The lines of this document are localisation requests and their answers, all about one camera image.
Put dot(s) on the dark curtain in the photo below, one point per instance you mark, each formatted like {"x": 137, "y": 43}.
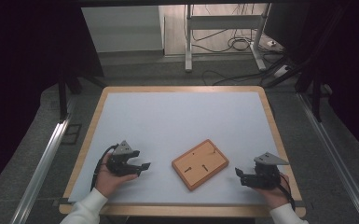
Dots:
{"x": 351, "y": 68}
{"x": 21, "y": 77}

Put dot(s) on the person's right hand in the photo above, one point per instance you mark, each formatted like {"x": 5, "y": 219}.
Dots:
{"x": 275, "y": 196}

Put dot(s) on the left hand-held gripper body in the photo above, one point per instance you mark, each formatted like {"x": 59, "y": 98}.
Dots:
{"x": 119, "y": 163}

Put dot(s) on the white power strip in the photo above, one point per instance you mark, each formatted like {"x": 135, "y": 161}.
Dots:
{"x": 281, "y": 71}

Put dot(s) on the aluminium floor rail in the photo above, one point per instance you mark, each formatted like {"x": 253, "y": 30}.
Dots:
{"x": 335, "y": 155}
{"x": 40, "y": 168}

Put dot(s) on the white metal desk frame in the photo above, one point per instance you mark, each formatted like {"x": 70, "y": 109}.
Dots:
{"x": 188, "y": 46}

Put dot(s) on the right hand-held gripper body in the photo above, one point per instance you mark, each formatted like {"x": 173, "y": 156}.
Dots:
{"x": 265, "y": 174}

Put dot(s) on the white cabinet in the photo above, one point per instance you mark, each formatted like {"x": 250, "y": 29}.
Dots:
{"x": 121, "y": 28}

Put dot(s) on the black stand leg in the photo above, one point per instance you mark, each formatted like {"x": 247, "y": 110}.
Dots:
{"x": 62, "y": 99}
{"x": 316, "y": 99}

